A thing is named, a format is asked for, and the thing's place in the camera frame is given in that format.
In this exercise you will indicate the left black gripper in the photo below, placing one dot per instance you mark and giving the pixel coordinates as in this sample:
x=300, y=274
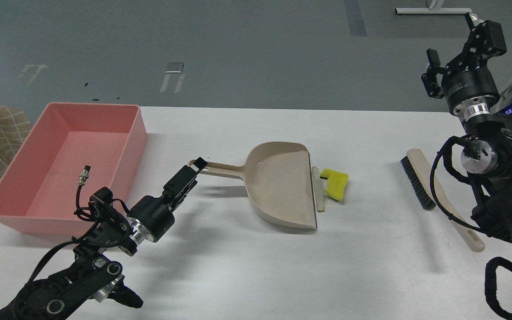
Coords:
x=155, y=214

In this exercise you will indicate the beige brush with black bristles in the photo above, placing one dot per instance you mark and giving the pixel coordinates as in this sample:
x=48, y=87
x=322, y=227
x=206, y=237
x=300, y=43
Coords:
x=418, y=170

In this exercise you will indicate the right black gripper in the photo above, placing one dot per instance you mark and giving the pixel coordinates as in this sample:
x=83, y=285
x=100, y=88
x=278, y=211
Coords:
x=471, y=90

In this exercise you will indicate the pink plastic bin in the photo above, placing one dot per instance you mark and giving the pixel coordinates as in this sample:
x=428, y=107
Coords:
x=38, y=189

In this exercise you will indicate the white floor stand base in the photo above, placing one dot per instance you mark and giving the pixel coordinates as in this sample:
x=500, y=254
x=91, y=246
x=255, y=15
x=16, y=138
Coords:
x=434, y=7

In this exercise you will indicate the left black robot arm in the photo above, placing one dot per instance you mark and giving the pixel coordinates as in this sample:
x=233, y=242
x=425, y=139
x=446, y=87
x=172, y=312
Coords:
x=92, y=276

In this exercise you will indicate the yellow sponge piece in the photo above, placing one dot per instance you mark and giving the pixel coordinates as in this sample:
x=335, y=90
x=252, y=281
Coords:
x=336, y=183

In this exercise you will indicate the beige plastic dustpan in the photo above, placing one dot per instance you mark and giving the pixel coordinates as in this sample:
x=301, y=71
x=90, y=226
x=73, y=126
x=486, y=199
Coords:
x=277, y=176

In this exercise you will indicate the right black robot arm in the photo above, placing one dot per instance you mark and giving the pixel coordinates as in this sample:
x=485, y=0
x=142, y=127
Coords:
x=482, y=158

